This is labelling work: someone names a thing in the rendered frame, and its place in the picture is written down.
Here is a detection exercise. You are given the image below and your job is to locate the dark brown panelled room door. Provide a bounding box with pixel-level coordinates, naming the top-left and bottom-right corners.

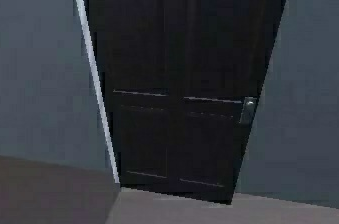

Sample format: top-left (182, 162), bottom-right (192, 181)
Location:
top-left (84, 0), bottom-right (287, 205)

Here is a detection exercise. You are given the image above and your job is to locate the silver door knob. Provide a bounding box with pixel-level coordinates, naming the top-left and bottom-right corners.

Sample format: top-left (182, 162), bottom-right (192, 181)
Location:
top-left (239, 96), bottom-right (258, 126)

